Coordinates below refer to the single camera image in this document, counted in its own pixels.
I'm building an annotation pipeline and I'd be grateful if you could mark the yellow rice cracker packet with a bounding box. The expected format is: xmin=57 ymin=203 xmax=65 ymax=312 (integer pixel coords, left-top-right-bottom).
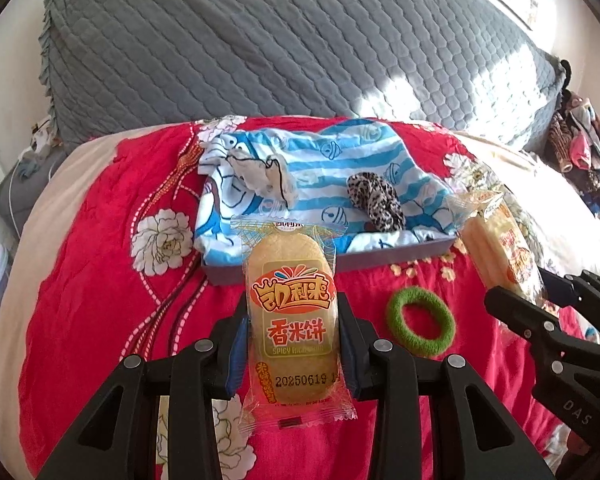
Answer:
xmin=229 ymin=214 xmax=358 ymax=433

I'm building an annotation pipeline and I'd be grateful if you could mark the green fuzzy scrunchie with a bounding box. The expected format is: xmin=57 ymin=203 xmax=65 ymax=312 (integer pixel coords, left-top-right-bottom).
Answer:
xmin=385 ymin=287 xmax=456 ymax=359

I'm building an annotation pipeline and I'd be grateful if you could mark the beige scrunchie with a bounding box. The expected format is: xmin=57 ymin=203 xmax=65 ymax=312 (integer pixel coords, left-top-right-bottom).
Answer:
xmin=227 ymin=147 xmax=299 ymax=207

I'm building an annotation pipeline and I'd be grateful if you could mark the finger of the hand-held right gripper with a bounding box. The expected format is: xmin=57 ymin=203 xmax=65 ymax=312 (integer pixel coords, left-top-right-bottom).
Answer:
xmin=483 ymin=285 xmax=559 ymax=337
xmin=537 ymin=268 xmax=600 ymax=312

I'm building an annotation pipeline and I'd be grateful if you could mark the pile of patterned clothes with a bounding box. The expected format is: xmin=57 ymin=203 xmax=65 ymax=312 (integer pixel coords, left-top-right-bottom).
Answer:
xmin=545 ymin=89 xmax=600 ymax=222

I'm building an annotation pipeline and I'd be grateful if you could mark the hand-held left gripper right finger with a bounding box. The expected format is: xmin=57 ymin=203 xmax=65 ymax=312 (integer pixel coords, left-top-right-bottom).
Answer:
xmin=337 ymin=292 xmax=556 ymax=480

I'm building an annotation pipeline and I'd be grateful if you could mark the grey bedside stool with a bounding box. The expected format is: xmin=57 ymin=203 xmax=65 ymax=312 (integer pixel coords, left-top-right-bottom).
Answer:
xmin=0 ymin=152 xmax=69 ymax=237

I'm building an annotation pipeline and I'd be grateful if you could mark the white cable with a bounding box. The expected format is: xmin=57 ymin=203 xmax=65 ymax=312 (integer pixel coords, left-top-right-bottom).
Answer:
xmin=7 ymin=149 xmax=37 ymax=237

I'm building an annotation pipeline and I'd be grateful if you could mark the grey quilted blanket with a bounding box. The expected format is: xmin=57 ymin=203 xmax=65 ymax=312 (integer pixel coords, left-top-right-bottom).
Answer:
xmin=37 ymin=0 xmax=574 ymax=155

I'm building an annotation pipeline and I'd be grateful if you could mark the grey tray with blue cloth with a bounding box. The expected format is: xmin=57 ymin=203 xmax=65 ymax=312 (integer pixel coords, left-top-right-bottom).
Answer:
xmin=194 ymin=117 xmax=473 ymax=266

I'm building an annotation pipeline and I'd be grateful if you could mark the red floral bedsheet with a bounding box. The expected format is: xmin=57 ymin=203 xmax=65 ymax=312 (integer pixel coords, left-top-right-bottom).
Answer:
xmin=0 ymin=115 xmax=600 ymax=480

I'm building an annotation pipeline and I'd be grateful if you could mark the leopard print scrunchie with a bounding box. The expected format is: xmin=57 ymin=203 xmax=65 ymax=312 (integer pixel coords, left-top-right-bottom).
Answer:
xmin=346 ymin=172 xmax=406 ymax=234

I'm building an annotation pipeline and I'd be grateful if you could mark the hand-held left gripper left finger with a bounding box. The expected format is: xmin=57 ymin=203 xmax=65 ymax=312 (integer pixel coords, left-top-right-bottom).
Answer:
xmin=37 ymin=292 xmax=251 ymax=480

